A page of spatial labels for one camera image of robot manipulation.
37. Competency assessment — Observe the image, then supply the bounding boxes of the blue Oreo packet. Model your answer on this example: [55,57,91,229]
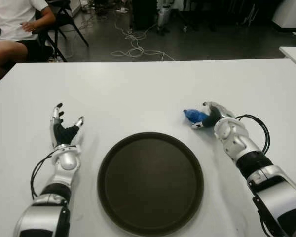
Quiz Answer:
[183,108,210,124]

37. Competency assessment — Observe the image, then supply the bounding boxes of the seated person in white shirt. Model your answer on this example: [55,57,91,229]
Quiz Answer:
[0,0,57,72]

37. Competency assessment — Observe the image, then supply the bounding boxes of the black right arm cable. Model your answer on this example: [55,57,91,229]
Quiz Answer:
[234,114,271,156]

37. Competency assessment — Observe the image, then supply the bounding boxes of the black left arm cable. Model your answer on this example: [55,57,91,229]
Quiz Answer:
[30,152,57,199]

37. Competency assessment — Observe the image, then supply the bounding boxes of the white cabinet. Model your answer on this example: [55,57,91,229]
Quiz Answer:
[271,0,296,30]

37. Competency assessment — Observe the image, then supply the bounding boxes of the round dark brown tray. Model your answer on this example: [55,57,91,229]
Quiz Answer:
[97,132,205,231]

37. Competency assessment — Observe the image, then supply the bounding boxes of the white cable on floor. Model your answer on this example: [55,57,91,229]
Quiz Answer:
[110,17,176,61]

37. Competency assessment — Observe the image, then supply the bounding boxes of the folded metal stand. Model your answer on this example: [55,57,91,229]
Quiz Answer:
[241,3,257,27]

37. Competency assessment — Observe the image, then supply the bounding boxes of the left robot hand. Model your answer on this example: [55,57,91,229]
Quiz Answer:
[49,102,85,149]

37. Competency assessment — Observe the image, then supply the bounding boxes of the black folding chair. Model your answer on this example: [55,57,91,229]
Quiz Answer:
[32,0,89,62]

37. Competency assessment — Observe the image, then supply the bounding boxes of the black equipment case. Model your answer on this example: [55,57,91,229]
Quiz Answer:
[132,0,160,30]

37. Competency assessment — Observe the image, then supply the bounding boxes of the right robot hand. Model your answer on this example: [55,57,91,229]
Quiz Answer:
[191,100,236,130]

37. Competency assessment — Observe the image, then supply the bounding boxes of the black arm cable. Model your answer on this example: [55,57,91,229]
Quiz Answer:
[234,114,271,156]
[30,152,57,199]

